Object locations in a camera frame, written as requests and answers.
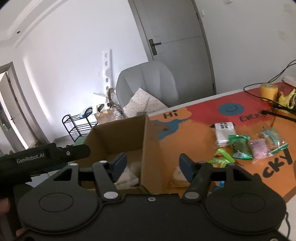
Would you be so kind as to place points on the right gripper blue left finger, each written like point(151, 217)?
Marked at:
point(119, 166)

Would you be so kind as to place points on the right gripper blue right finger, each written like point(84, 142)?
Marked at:
point(187, 167)

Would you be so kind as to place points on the orange label bread pack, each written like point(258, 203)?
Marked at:
point(177, 179)

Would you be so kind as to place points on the bright green snack packet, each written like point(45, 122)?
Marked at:
point(221, 159)

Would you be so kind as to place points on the white black-label snack pack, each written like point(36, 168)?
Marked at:
point(222, 132)

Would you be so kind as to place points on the dark green snack packet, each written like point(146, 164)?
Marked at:
point(239, 144)

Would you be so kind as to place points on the pink snack packet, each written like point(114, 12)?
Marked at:
point(259, 149)

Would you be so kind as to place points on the cookie pack teal stripe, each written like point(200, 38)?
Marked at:
point(274, 140)

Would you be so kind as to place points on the long white bread pack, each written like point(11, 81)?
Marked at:
point(130, 176)

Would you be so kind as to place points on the person's hand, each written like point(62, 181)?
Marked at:
point(4, 209)

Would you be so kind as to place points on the brown cardboard box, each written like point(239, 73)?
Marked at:
point(138, 138)

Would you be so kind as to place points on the SF cardboard box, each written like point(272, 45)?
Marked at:
point(111, 110)

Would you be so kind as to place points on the black shoe rack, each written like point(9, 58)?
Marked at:
point(78, 127)

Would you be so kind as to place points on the blue slipper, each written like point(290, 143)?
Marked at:
point(86, 112)

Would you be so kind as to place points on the dotted white cushion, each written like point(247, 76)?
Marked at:
point(142, 101)

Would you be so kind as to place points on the colourful cat table mat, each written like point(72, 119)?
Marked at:
point(191, 131)

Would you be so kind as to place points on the white perforated board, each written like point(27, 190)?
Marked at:
point(105, 78)

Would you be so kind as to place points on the grey armchair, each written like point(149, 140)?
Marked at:
point(154, 77)

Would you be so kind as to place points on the yellow tape roll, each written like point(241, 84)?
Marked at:
point(269, 92)

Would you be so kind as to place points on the yellow crumpled wrapper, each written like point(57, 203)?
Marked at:
point(286, 101)

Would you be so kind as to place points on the white power strip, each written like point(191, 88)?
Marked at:
point(290, 80)

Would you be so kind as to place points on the grey door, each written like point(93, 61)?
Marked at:
point(184, 50)

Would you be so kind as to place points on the black wire rack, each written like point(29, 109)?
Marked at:
point(279, 111)

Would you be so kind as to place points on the black door handle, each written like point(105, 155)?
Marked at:
point(153, 46)

